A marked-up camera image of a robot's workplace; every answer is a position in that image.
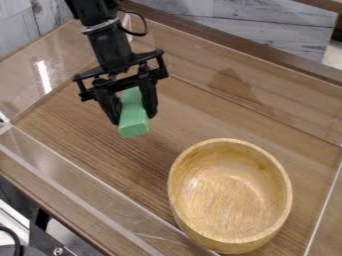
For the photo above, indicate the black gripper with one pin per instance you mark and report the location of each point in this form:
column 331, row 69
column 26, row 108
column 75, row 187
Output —
column 116, row 58

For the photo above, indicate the green rectangular block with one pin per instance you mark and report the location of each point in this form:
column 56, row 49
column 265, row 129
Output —
column 134, row 119

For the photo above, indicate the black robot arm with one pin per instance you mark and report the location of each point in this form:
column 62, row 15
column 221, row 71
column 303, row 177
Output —
column 94, row 13

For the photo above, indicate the brown wooden bowl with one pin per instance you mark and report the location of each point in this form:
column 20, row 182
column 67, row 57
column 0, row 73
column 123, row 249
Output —
column 230, row 195

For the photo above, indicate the black table leg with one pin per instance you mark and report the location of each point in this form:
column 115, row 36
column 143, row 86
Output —
column 42, row 219

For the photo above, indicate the black device with bolt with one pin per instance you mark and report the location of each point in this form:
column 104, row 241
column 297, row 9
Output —
column 44, row 245

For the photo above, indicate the clear acrylic corner bracket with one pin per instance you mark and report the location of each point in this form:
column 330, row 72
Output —
column 127, row 23

